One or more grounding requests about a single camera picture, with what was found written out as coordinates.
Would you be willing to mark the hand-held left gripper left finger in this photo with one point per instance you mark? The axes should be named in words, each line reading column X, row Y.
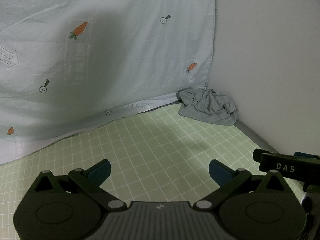
column 100, row 171

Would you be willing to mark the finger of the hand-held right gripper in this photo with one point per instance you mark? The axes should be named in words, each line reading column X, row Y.
column 256, row 155

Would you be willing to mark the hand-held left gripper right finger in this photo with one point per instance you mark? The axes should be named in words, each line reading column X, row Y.
column 218, row 171

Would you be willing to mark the grey t-shirt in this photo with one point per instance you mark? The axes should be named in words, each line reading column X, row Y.
column 207, row 105

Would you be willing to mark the green checked bed mat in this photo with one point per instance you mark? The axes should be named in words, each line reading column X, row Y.
column 162, row 142

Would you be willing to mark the carrot print quilt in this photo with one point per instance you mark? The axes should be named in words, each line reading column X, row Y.
column 125, row 42

